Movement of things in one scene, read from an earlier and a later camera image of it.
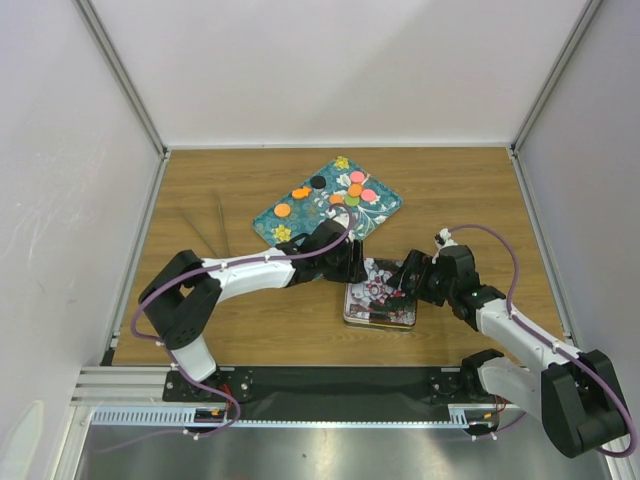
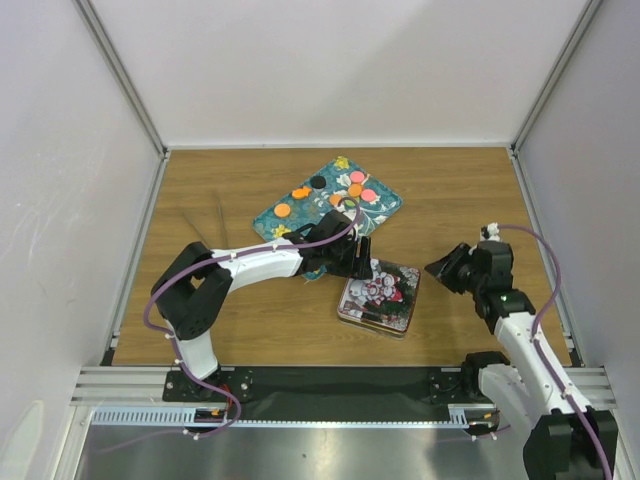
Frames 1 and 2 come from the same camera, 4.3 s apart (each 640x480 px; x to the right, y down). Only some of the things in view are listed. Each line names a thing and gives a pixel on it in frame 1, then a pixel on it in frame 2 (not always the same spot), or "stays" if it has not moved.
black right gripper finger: (417, 277) → (450, 270)
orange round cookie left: (282, 210) stays
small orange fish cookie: (301, 193) stays
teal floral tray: (341, 181) stays
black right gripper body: (445, 287) → (475, 281)
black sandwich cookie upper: (318, 182) stays
